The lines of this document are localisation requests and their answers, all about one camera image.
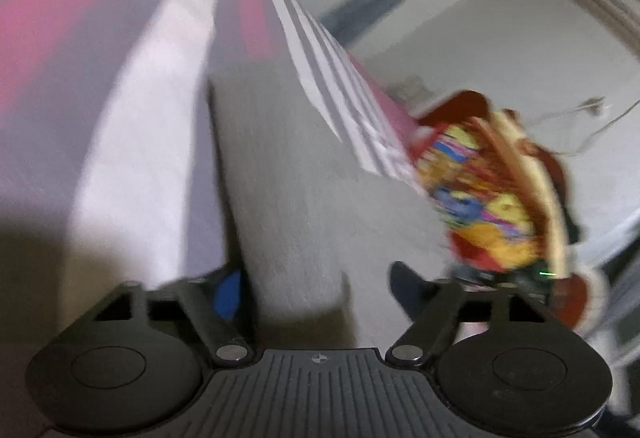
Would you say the colourful printed blanket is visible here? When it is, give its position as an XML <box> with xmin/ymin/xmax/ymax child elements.
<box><xmin>414</xmin><ymin>90</ymin><xmax>610</xmax><ymax>335</ymax></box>

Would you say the white cable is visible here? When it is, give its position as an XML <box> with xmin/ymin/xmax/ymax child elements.
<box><xmin>530</xmin><ymin>95</ymin><xmax>640</xmax><ymax>155</ymax></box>

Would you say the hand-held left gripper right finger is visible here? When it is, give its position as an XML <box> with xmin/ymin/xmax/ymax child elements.
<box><xmin>390</xmin><ymin>262</ymin><xmax>545</xmax><ymax>366</ymax></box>

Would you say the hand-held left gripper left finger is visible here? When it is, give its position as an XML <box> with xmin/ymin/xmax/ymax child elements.
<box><xmin>95</xmin><ymin>268</ymin><xmax>252</xmax><ymax>366</ymax></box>

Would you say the white wall socket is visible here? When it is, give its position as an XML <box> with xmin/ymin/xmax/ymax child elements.
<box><xmin>392</xmin><ymin>75</ymin><xmax>433</xmax><ymax>100</ymax></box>

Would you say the striped bed sheet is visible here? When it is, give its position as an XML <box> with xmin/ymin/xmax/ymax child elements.
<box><xmin>0</xmin><ymin>0</ymin><xmax>432</xmax><ymax>301</ymax></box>

